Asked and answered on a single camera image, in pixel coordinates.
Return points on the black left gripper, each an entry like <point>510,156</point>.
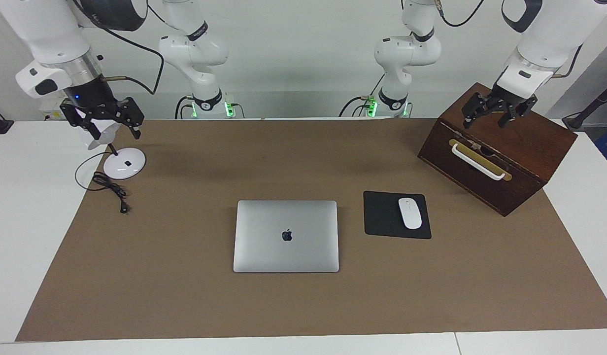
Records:
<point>503,98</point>

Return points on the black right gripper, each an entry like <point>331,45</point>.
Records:
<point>94,101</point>

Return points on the silver laptop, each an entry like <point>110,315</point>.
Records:
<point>284,217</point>

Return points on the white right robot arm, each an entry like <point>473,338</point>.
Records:
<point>42,34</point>

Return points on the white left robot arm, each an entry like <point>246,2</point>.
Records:
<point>550,39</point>

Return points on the dark brown wooden box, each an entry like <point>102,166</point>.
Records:
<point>520,138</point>

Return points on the white desk lamp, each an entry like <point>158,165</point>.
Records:
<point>123,165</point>

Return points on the white power strip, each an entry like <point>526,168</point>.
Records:
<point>52,111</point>

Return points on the black tripod leg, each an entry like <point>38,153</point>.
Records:
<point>587,111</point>

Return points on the white computer mouse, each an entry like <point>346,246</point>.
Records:
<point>410,214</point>

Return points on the black mouse pad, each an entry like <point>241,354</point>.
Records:
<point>380,217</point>

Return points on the brown table mat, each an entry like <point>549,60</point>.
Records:
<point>185,296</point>

